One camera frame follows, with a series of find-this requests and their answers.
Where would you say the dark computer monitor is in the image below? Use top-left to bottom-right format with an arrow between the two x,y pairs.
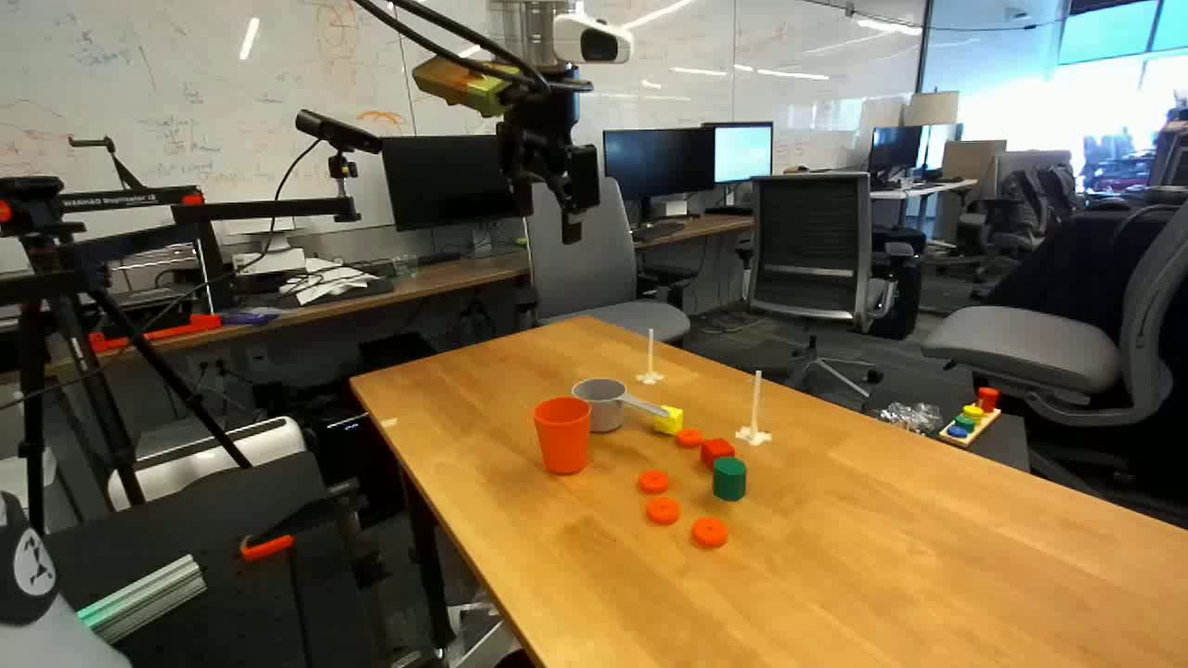
598,126 -> 716,207

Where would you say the tan wrist camera box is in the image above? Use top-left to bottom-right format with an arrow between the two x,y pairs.
409,53 -> 517,121

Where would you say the colourful stacking toy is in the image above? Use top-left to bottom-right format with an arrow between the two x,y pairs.
935,381 -> 1003,450

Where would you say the black unlit monitor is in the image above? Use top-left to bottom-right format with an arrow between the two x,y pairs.
379,129 -> 531,235

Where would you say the orange clamp handle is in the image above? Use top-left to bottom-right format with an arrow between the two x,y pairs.
238,532 -> 302,569

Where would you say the black cap with logo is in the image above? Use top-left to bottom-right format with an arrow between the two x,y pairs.
0,489 -> 135,668

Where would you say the grey padded office chair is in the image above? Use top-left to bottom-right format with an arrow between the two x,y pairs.
920,200 -> 1188,497

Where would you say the clear plastic bag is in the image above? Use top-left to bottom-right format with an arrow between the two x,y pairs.
882,396 -> 947,437

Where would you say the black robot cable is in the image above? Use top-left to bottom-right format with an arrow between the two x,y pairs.
353,0 -> 551,84

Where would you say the orange plastic cup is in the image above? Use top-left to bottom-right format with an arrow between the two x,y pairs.
531,393 -> 598,480

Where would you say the white papers pile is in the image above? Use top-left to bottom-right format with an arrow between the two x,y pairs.
236,245 -> 377,309

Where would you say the white box device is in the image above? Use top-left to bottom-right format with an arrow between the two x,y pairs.
104,416 -> 310,511

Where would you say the light grey office chair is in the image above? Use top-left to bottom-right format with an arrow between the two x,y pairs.
525,176 -> 696,346

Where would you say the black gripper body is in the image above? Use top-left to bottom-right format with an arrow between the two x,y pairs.
497,80 -> 587,161

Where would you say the black camera tripod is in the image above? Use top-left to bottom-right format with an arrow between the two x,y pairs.
0,172 -> 363,533

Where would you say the black mesh office chair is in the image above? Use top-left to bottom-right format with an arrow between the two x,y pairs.
748,172 -> 889,401

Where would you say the red bar tool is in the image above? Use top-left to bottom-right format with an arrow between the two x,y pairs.
90,312 -> 226,356

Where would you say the grey measuring cup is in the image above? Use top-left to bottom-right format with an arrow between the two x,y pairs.
567,375 -> 674,437

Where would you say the black camera on boom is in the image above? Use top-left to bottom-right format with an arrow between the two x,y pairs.
294,109 -> 385,161

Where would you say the silver cylinder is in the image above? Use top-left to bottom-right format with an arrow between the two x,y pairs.
76,548 -> 211,647

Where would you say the black low side table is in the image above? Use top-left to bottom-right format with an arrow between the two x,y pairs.
866,401 -> 1034,476

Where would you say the black equipment stand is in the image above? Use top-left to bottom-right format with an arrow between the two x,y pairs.
49,450 -> 411,668

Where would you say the lit computer monitor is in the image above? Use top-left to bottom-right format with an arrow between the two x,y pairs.
706,119 -> 779,188

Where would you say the long wooden desk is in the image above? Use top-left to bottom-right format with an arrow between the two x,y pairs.
49,207 -> 758,375

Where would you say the green block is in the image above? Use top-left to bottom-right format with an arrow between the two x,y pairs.
708,456 -> 752,506

